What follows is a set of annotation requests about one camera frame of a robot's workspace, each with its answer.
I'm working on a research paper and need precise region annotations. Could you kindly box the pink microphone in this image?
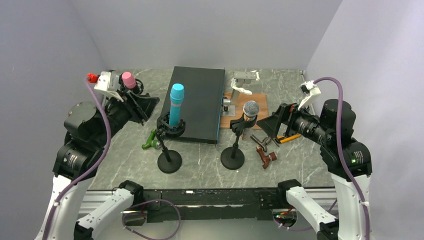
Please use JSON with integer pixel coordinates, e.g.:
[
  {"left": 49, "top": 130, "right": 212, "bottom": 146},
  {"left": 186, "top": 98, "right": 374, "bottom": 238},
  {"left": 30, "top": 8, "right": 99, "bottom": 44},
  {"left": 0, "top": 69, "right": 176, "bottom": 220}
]
[{"left": 121, "top": 71, "right": 137, "bottom": 90}]

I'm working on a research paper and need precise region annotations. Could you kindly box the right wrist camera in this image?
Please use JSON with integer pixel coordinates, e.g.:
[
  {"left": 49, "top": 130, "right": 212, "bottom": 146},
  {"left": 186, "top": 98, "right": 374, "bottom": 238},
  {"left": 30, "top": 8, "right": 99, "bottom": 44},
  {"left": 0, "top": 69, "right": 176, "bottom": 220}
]
[{"left": 297, "top": 80, "right": 321, "bottom": 111}]

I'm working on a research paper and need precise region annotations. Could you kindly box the black shock mount stand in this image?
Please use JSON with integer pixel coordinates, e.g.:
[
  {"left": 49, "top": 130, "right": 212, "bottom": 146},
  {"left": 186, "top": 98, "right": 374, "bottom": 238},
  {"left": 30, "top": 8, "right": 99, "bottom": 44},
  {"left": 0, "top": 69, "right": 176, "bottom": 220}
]
[{"left": 155, "top": 111, "right": 186, "bottom": 174}]

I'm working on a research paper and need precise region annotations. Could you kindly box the silver mesh glitter microphone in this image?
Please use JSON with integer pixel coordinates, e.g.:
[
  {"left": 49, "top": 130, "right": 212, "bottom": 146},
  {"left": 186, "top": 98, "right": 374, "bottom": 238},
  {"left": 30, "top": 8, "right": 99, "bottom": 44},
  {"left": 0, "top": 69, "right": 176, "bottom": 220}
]
[{"left": 242, "top": 100, "right": 260, "bottom": 141}]

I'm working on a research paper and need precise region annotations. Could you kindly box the black clip microphone stand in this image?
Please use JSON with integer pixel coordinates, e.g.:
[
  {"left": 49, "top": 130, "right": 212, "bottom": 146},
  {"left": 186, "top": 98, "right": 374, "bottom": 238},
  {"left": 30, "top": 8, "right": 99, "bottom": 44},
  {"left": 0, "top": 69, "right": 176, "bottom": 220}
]
[{"left": 220, "top": 113, "right": 258, "bottom": 170}]

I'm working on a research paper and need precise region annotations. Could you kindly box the blue microphone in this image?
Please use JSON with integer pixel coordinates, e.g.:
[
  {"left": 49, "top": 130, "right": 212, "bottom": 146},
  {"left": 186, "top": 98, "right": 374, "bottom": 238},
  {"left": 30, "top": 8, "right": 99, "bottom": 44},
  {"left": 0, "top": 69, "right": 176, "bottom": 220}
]
[{"left": 169, "top": 83, "right": 185, "bottom": 127}]

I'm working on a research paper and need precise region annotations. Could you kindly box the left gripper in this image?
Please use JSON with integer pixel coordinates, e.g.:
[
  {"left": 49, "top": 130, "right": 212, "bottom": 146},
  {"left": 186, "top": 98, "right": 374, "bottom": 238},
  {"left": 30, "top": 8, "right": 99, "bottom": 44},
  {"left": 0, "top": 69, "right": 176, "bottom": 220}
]
[{"left": 93, "top": 88, "right": 161, "bottom": 148}]

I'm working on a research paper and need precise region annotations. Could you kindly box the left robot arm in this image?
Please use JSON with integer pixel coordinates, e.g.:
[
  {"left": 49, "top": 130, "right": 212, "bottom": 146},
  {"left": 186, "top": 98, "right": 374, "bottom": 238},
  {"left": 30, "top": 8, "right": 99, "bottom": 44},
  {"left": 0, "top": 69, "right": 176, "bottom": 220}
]
[{"left": 36, "top": 92, "right": 160, "bottom": 240}]

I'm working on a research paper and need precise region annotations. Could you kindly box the grey metal pipe fitting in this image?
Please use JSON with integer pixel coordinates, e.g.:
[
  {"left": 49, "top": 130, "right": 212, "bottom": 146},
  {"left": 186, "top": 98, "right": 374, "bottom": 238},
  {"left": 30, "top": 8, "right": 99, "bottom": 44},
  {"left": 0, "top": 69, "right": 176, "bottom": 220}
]
[{"left": 250, "top": 134, "right": 280, "bottom": 152}]

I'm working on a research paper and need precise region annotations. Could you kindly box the black base frame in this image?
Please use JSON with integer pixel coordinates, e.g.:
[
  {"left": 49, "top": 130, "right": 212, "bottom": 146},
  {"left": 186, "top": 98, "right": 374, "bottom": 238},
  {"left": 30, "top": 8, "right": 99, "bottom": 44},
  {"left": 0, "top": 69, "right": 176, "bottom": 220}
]
[{"left": 123, "top": 187, "right": 296, "bottom": 226}]

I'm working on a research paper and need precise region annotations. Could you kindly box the yellow utility knife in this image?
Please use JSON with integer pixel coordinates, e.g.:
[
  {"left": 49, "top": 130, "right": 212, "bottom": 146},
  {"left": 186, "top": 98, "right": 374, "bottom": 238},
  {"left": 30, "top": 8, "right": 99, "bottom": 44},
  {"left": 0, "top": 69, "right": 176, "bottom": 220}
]
[{"left": 276, "top": 134, "right": 302, "bottom": 144}]

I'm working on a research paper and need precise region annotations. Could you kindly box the black tripod microphone stand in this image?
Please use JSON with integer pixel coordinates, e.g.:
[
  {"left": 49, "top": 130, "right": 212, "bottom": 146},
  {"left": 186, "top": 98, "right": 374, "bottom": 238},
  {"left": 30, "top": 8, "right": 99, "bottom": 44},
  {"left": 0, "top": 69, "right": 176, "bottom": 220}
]
[{"left": 117, "top": 74, "right": 144, "bottom": 102}]

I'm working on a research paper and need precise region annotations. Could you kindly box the wooden board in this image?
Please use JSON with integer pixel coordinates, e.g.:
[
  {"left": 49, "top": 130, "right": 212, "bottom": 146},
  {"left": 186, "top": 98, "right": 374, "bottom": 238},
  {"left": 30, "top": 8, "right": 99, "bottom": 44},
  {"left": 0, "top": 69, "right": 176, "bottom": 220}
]
[{"left": 219, "top": 93, "right": 269, "bottom": 129}]

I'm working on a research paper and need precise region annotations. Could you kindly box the green pipe fitting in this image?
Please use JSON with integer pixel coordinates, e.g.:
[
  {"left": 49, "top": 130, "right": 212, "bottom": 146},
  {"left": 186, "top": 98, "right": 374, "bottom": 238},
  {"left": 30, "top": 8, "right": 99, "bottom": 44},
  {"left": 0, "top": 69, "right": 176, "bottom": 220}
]
[{"left": 141, "top": 129, "right": 162, "bottom": 150}]

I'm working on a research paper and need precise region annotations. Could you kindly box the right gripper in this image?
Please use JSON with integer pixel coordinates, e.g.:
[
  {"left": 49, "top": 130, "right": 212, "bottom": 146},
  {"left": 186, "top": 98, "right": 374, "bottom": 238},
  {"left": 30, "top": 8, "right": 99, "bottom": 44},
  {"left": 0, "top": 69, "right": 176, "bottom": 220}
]
[{"left": 256, "top": 97, "right": 332, "bottom": 144}]

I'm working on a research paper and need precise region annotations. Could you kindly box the metal bracket fixture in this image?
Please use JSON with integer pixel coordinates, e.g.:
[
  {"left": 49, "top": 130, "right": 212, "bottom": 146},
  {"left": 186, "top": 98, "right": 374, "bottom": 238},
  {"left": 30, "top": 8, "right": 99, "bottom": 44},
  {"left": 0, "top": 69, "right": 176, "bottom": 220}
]
[{"left": 221, "top": 70, "right": 260, "bottom": 117}]

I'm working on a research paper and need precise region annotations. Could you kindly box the black flat box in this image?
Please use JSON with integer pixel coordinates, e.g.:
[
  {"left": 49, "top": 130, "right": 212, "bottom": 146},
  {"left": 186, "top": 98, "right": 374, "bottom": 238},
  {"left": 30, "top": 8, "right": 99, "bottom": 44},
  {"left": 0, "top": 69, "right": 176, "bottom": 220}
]
[{"left": 160, "top": 66, "right": 225, "bottom": 145}]

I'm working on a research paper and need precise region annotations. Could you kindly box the brown pipe fitting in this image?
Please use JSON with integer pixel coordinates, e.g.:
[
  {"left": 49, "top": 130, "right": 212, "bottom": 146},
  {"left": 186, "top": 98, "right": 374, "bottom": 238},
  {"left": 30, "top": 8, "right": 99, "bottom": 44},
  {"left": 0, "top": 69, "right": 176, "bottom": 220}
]
[{"left": 256, "top": 146, "right": 278, "bottom": 170}]

